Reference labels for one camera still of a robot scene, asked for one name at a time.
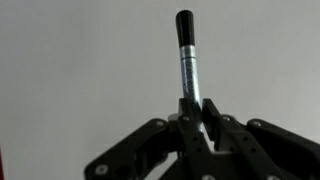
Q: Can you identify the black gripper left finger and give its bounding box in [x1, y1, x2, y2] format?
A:
[83, 97, 214, 180]

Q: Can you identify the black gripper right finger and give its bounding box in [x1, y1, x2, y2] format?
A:
[201, 97, 320, 180]

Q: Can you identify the black and silver marker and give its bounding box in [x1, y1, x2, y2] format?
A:
[175, 9, 215, 152]

